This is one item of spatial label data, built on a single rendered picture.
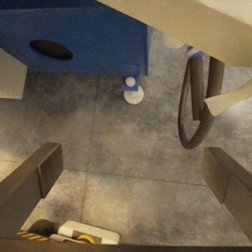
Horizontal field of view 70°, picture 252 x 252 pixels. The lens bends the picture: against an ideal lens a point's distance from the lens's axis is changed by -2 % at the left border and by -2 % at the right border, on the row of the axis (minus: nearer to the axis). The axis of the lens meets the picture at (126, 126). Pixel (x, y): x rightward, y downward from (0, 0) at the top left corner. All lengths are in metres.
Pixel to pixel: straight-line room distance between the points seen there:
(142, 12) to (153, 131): 0.77
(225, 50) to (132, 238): 0.94
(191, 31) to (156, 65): 0.85
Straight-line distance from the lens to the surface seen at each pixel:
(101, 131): 0.96
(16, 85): 0.89
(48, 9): 0.55
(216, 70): 0.31
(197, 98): 0.36
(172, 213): 0.98
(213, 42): 0.18
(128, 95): 0.95
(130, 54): 0.66
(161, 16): 0.19
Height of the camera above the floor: 0.93
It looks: 80 degrees down
